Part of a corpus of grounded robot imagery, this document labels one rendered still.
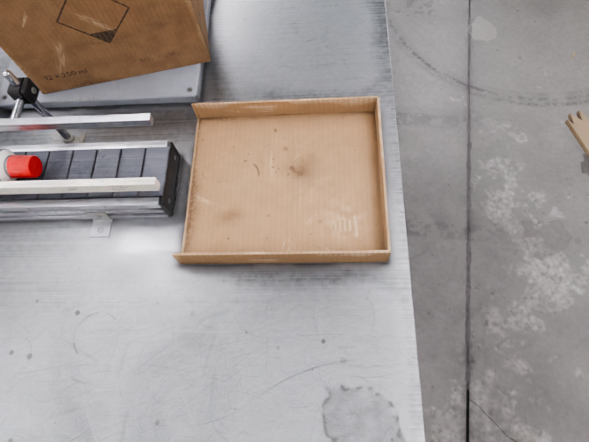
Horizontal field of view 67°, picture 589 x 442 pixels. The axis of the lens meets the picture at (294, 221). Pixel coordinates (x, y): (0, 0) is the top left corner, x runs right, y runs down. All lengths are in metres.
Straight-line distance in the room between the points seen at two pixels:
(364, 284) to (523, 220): 1.12
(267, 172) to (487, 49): 1.51
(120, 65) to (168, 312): 0.42
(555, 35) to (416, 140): 0.76
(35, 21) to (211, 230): 0.40
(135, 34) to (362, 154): 0.40
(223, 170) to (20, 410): 0.43
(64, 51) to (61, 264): 0.33
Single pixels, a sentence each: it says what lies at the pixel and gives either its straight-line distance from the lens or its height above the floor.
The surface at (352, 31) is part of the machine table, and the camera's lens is 0.89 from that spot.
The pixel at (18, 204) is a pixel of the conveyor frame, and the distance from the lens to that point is 0.78.
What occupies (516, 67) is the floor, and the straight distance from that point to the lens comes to 2.06.
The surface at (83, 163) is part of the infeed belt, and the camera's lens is 0.76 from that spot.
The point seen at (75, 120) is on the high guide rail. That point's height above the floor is 0.96.
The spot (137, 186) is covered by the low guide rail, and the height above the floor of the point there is 0.91.
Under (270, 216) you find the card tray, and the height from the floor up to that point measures 0.83.
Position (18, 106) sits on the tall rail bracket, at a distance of 0.76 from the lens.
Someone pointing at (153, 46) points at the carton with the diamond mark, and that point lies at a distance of 0.82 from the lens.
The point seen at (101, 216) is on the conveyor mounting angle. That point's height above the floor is 0.85.
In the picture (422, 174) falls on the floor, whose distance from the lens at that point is 1.68.
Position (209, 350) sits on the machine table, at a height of 0.83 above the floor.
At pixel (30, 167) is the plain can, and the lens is 0.75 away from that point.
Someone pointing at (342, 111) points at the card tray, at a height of 0.84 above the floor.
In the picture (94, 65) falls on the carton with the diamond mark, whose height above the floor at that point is 0.89.
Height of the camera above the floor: 1.44
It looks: 66 degrees down
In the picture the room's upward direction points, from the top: 11 degrees counter-clockwise
